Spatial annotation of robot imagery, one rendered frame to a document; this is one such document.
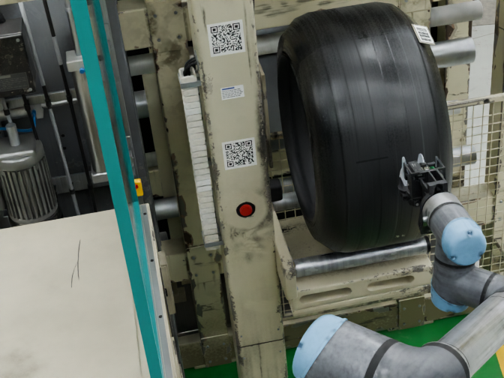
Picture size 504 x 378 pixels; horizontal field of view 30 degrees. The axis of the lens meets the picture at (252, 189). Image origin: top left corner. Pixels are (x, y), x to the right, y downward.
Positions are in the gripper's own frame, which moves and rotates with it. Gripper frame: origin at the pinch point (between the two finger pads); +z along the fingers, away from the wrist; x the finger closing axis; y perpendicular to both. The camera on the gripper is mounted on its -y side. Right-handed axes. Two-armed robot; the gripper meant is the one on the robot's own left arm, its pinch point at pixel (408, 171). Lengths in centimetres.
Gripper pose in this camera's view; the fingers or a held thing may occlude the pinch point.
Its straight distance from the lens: 202.4
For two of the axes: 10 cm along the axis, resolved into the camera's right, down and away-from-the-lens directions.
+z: -1.6, -4.6, 8.7
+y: -1.2, -8.7, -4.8
